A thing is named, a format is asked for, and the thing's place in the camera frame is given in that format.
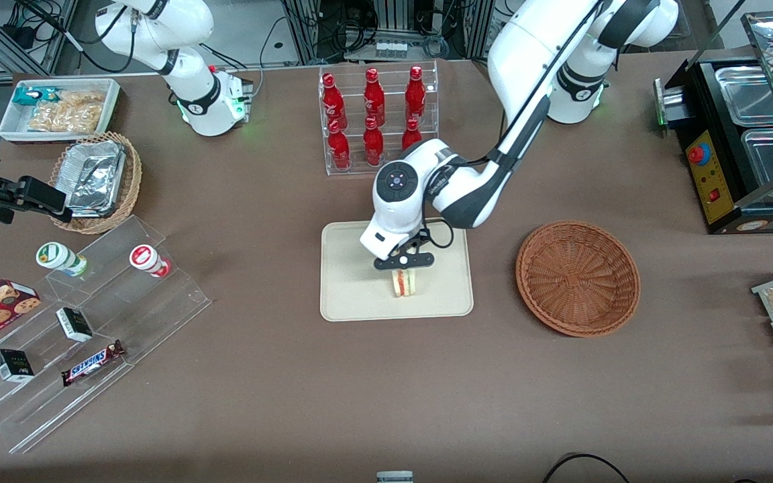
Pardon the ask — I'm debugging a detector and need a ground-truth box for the red cola bottle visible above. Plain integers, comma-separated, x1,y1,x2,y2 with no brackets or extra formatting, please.
405,65,427,125
401,118,423,152
363,67,386,127
327,119,352,170
321,72,348,129
363,117,385,167

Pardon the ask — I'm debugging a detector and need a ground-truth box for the white power strip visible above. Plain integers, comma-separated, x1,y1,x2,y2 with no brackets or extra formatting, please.
346,39,422,61

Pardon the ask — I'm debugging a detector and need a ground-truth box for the beige plastic tray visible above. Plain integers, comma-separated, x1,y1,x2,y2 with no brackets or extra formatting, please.
319,217,474,323

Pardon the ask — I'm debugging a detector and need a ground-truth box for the green snack packet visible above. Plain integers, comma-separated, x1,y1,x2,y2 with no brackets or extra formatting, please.
12,87,62,107

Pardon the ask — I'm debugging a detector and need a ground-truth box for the small black white box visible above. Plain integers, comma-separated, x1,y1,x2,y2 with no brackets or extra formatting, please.
0,349,35,383
56,307,94,343

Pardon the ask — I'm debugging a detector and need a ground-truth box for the clear bag of crackers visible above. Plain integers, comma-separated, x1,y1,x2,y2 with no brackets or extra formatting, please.
28,91,107,133

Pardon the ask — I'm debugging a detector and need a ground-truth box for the light wicker basket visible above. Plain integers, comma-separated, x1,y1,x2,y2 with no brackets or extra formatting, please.
49,131,143,235

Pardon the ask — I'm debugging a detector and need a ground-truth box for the red lidded cup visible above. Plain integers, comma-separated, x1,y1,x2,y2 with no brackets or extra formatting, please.
129,244,171,278

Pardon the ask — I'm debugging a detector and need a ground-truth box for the brown wicker basket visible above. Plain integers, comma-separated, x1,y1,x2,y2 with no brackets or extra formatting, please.
515,221,641,337

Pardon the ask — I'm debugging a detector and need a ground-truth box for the black table cable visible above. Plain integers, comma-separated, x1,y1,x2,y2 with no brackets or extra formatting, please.
542,454,631,483

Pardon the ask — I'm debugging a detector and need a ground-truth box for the brown snickers bar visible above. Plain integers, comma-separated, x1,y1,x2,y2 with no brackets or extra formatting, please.
61,339,125,387

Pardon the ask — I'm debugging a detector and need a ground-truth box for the clear acrylic bottle rack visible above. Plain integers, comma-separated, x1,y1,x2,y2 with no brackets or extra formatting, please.
318,60,440,176

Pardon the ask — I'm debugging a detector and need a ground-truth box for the silver foil container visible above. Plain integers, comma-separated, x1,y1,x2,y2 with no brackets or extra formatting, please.
64,140,127,217

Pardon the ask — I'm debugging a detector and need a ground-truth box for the clear acrylic stepped display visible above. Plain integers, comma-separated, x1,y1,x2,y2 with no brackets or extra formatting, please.
0,215,213,455

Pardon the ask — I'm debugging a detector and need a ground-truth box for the white rectangular bin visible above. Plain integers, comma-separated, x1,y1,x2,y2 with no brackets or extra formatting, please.
0,78,121,144

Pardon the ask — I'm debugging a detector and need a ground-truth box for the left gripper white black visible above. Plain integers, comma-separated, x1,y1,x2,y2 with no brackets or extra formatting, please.
360,212,436,282

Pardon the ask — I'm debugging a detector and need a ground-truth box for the green lidded cup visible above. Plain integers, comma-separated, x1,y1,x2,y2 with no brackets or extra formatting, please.
36,242,89,278

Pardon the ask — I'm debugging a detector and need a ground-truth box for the triangular sandwich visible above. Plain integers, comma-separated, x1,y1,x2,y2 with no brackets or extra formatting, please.
391,268,419,298

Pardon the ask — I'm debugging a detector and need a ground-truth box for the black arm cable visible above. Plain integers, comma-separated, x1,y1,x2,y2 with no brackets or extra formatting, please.
420,0,605,250

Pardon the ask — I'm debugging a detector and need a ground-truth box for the black food warmer cabinet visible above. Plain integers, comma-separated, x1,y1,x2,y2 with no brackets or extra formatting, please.
655,10,773,235

